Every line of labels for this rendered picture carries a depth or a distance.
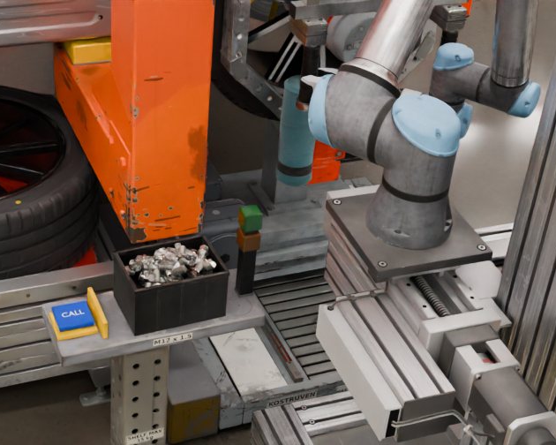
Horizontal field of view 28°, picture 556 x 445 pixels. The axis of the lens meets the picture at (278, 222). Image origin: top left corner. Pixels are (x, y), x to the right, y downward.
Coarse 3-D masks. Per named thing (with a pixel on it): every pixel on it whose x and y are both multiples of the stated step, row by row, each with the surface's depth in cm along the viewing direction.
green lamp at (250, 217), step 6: (240, 210) 223; (246, 210) 223; (252, 210) 223; (258, 210) 223; (240, 216) 224; (246, 216) 221; (252, 216) 222; (258, 216) 222; (240, 222) 224; (246, 222) 222; (252, 222) 222; (258, 222) 223; (246, 228) 223; (252, 228) 223; (258, 228) 224
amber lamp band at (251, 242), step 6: (240, 234) 225; (258, 234) 225; (240, 240) 226; (246, 240) 224; (252, 240) 225; (258, 240) 226; (240, 246) 226; (246, 246) 225; (252, 246) 226; (258, 246) 227
